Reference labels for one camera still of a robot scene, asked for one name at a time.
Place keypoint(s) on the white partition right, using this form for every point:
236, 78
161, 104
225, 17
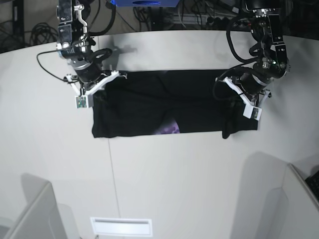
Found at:
291, 211

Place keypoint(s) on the black T-shirt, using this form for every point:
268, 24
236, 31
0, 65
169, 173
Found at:
168, 102

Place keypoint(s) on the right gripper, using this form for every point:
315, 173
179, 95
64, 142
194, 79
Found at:
86, 63

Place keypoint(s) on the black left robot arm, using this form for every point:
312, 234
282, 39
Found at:
269, 54

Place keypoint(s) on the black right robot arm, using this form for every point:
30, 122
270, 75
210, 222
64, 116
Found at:
73, 14

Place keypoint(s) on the white power strip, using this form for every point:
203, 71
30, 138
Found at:
195, 19

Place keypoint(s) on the blue box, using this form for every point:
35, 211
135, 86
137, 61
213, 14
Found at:
150, 3

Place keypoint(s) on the white partition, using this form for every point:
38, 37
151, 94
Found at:
291, 211
40, 219

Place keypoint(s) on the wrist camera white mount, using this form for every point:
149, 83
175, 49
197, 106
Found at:
84, 92
253, 105

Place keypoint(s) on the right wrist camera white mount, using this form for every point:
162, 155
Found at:
84, 92

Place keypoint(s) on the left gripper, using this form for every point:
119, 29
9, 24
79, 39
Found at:
256, 73

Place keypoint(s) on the black keyboard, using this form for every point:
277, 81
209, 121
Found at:
313, 184

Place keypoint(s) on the white partition left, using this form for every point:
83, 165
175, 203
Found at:
40, 219

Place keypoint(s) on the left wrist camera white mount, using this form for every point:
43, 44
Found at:
253, 105

